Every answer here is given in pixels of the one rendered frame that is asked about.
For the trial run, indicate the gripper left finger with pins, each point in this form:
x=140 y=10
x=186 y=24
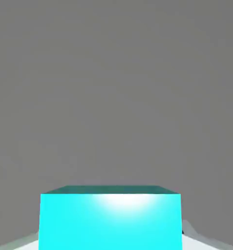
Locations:
x=24 y=243

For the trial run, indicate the small cyan cube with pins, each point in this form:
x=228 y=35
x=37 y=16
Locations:
x=110 y=222

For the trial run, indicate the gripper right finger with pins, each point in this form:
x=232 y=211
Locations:
x=202 y=241

